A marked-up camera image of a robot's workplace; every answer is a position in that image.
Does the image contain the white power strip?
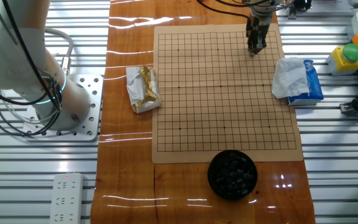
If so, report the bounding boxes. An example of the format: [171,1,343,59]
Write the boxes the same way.
[48,172,84,224]

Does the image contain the black cable loop bundle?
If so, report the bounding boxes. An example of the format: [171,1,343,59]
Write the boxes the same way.
[0,0,63,138]

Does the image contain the tan go board mat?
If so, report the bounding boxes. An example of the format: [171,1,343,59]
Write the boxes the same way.
[152,24,304,165]

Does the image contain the yellow box green push button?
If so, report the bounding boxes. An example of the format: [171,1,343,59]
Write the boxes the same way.
[326,43,358,77]

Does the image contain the black round stone bowl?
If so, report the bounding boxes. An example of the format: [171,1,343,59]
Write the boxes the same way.
[207,149,259,201]

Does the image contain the white paper sheet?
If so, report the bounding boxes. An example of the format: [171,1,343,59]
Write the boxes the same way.
[311,0,354,13]

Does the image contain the thick grey robot cable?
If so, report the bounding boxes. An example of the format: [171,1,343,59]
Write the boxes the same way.
[44,27,75,77]

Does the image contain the blue white packet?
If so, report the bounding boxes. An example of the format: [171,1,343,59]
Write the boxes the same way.
[271,57,310,100]

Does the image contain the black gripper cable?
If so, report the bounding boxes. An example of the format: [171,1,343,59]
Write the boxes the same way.
[196,0,295,22]

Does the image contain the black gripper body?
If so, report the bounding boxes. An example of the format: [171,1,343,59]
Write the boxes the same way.
[246,12,272,37]

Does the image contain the bolted aluminium bracket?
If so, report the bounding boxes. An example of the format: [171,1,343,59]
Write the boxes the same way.
[286,6,300,20]

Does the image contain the blue tissue pack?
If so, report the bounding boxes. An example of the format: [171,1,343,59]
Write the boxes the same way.
[287,58,325,106]

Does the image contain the white and gold foil package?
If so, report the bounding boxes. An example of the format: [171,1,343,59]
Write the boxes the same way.
[125,65,162,114]

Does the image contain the aluminium corner bracket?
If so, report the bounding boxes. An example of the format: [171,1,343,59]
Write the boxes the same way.
[339,102,358,117]

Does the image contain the black round cable connector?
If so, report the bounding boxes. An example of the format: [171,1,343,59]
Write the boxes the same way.
[292,0,313,12]

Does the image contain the glossy wooden plank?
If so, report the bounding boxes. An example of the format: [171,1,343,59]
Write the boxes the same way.
[90,0,317,224]

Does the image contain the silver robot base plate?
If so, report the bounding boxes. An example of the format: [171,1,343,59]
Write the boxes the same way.
[21,73,104,142]

